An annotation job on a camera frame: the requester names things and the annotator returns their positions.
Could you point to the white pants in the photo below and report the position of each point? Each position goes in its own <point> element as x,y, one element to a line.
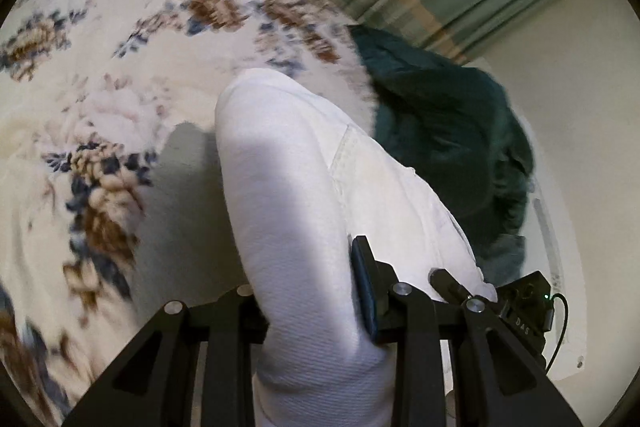
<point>280,207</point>

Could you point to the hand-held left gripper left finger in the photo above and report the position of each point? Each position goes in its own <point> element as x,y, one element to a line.
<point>220,357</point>

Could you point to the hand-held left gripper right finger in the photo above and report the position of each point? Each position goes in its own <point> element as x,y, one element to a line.
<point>362,287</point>

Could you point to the dark green fleece blanket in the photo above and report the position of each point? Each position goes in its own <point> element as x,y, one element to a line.
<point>440,122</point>

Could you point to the white headboard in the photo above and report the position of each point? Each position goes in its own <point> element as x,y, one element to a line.
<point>565,257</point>

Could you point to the bed with floral sheet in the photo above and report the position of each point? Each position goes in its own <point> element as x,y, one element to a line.
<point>125,82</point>

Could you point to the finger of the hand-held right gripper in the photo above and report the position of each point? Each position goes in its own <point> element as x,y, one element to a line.
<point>447,283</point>

